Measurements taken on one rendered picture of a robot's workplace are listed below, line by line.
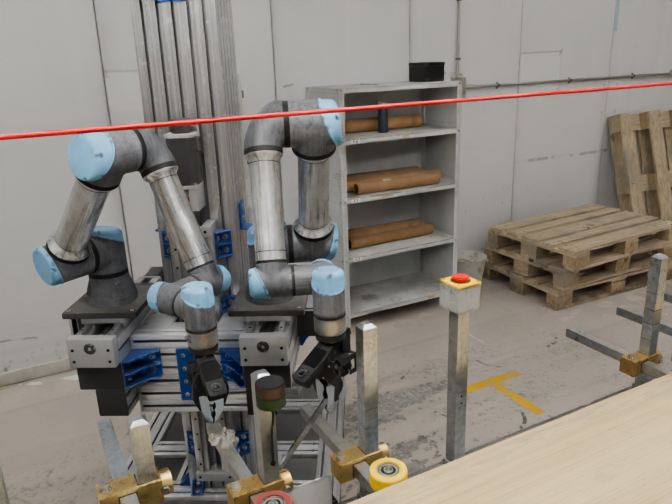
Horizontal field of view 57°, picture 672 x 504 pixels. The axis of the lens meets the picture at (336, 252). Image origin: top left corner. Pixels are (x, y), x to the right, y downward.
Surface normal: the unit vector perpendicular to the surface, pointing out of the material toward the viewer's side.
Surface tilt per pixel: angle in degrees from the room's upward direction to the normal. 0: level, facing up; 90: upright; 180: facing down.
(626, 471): 0
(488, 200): 90
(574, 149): 90
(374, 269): 90
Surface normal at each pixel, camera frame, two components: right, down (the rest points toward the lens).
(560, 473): -0.04, -0.95
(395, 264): 0.47, 0.25
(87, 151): -0.50, 0.18
